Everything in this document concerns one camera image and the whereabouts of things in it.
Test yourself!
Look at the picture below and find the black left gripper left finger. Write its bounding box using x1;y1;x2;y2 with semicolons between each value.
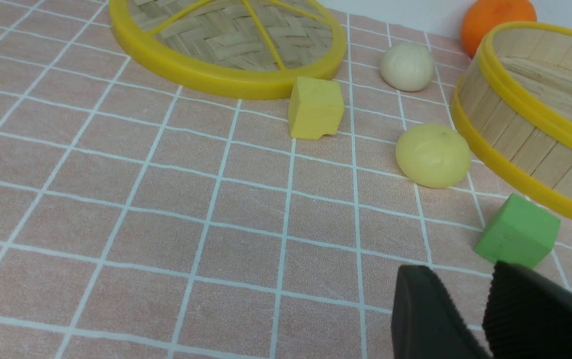
391;264;491;359

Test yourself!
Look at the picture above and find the yellow foam cube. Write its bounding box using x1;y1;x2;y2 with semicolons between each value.
288;77;345;140

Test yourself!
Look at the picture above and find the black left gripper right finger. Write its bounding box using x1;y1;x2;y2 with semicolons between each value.
482;261;572;359

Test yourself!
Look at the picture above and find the green foam cube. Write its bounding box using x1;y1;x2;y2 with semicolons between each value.
474;193;560;269

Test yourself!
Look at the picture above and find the orange fruit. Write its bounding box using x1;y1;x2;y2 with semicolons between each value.
460;0;538;58

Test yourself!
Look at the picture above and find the pink checkered tablecloth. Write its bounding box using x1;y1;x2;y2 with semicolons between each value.
0;0;572;359

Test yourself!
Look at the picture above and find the white bun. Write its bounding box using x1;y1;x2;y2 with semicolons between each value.
379;42;436;92

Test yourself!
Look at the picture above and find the yellow rimmed bamboo steamer lid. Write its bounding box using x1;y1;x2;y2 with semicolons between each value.
108;0;347;100

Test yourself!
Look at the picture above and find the yellow bun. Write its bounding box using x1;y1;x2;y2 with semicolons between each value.
395;123;471;189

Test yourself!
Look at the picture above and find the yellow rimmed bamboo steamer tray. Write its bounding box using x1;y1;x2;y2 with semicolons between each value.
450;22;572;219

